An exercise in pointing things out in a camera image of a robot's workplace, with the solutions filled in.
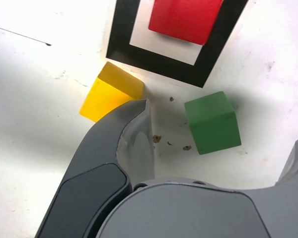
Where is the yellow cube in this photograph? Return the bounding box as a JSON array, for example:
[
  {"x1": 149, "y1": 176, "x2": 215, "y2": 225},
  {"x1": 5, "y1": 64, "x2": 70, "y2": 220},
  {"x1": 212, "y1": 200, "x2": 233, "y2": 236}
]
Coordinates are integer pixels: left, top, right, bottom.
[{"x1": 78, "y1": 61, "x2": 146, "y2": 123}]

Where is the green cube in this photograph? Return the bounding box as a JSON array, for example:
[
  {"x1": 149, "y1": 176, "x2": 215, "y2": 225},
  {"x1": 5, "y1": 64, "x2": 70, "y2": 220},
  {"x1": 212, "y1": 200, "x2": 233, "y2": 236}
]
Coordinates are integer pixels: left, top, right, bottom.
[{"x1": 183, "y1": 91, "x2": 242, "y2": 156}]

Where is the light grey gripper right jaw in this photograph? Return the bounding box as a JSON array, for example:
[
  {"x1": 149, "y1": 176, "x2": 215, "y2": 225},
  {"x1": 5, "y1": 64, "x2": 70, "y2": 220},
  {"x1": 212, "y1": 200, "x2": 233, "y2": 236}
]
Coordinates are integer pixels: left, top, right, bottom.
[{"x1": 96, "y1": 130, "x2": 298, "y2": 238}]

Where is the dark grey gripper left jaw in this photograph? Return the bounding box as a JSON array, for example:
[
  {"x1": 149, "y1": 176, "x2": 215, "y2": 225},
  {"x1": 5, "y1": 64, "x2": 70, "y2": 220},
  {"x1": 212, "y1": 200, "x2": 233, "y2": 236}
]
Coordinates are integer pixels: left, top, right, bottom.
[{"x1": 36, "y1": 98, "x2": 155, "y2": 238}]

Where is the red cube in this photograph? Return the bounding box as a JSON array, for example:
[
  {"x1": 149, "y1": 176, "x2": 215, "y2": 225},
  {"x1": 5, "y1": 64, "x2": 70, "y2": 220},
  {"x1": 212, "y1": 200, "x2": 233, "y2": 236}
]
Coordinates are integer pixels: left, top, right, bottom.
[{"x1": 148, "y1": 0, "x2": 224, "y2": 46}]

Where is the black tape square outline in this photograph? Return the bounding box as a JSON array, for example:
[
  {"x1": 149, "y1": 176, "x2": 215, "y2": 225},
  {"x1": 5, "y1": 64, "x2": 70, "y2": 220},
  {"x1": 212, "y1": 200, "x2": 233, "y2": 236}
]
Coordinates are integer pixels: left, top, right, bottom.
[{"x1": 105, "y1": 0, "x2": 249, "y2": 89}]

